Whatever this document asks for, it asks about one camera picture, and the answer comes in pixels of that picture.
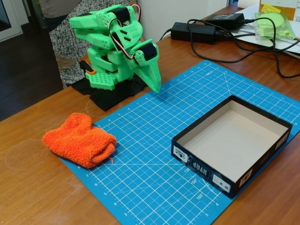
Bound orange fluffy cloth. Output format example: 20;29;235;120
42;112;117;169

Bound blue cutting mat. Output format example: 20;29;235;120
60;60;300;225

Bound black orange table clamp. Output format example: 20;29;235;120
79;60;97;76

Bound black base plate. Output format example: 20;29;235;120
71;75;151;112

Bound large black power adapter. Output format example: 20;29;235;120
170;22;217;45

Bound black cardboard box tray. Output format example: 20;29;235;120
171;95;293;200

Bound white door frame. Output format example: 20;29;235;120
0;0;23;43

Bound red white black servo wire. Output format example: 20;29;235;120
108;18;136;62

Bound long black power cable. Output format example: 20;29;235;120
187;17;300;79

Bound white paper sheets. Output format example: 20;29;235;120
231;7;300;60

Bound cardboard box yellow label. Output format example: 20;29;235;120
258;0;300;22

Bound flat black power adapter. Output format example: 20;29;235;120
204;13;245;30

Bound bag of green printed parts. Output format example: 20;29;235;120
254;11;297;41

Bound short black adapter cable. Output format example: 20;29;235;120
159;28;173;42

